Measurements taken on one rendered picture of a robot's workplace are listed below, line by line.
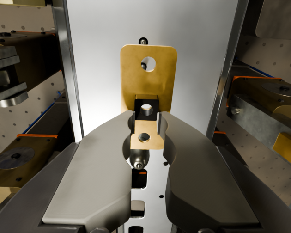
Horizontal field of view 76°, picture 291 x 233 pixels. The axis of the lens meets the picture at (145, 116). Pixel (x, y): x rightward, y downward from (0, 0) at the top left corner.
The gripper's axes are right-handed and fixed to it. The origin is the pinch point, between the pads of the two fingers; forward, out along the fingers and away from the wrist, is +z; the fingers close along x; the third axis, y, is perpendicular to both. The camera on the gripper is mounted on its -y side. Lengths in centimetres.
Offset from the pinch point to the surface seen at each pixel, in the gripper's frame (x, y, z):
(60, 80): -24, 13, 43
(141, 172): 0.5, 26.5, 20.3
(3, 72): -13.5, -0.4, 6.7
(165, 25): 2.2, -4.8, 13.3
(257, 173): 48, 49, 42
